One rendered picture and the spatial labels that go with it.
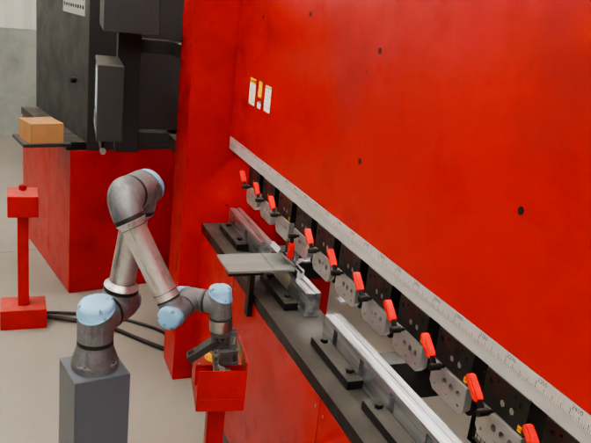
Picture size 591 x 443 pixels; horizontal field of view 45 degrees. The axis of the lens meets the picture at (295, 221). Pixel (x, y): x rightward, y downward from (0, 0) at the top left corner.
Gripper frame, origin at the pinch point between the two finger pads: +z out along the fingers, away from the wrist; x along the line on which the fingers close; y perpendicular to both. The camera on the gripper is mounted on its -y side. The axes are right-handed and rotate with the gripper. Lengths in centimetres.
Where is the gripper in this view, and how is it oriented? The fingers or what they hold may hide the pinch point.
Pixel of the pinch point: (215, 384)
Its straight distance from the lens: 245.6
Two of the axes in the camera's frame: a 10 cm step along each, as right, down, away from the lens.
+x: -2.1, -3.1, 9.3
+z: -0.2, 9.5, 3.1
